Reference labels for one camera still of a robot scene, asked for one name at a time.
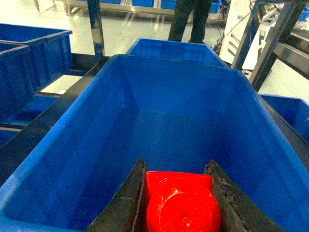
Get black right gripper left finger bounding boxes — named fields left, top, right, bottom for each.
left=86, top=158, right=146, bottom=232

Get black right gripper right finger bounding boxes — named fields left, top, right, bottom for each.
left=204, top=159, right=283, bottom=232

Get red toy block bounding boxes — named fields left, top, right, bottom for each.
left=143, top=171, right=221, bottom=232

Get upper right blue shelf bin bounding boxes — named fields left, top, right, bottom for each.
left=0, top=55, right=309, bottom=232

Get blue bin behind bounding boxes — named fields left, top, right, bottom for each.
left=126, top=38, right=228, bottom=68

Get person legs dark trousers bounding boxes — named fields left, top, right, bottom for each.
left=167, top=0, right=213, bottom=44

